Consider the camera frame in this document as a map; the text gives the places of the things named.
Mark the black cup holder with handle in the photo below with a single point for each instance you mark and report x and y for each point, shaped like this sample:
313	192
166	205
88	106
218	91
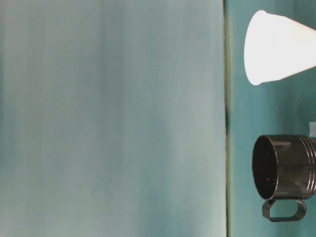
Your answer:
284	168

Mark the white paper cup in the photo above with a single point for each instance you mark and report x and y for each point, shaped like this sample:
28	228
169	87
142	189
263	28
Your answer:
277	47

